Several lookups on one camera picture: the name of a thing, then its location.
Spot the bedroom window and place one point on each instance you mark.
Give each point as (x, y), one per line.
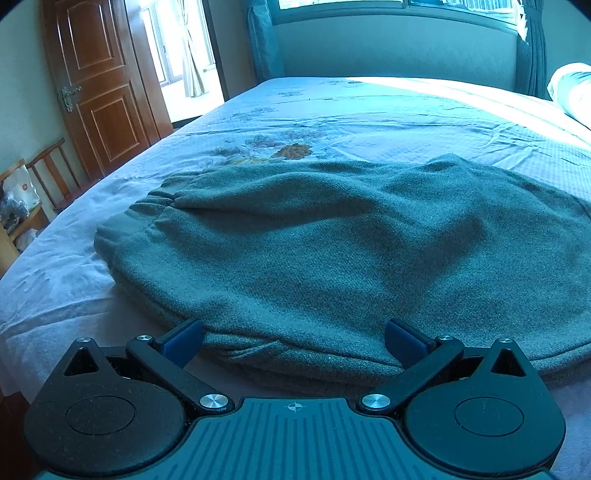
(392, 5)

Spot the blue window curtain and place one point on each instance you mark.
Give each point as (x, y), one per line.
(264, 41)
(533, 60)

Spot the white balcony curtain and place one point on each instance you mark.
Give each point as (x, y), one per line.
(191, 60)

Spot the balcony window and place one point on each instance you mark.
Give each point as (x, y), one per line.
(159, 46)

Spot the green pants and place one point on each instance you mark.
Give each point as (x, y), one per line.
(300, 254)

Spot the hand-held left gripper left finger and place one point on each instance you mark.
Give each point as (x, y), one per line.
(183, 344)

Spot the white plastic bag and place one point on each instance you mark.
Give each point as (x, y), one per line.
(21, 187)

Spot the dark wooden chair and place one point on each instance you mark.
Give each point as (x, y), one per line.
(45, 153)

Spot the rolled light quilt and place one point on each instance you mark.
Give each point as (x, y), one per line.
(572, 92)

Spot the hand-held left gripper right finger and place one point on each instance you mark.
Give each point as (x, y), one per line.
(402, 344)

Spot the bed with floral sheet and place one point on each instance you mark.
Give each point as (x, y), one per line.
(369, 120)

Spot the brown wooden door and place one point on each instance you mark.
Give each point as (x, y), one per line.
(106, 92)

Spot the light wooden chair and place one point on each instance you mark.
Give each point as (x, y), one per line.
(33, 220)

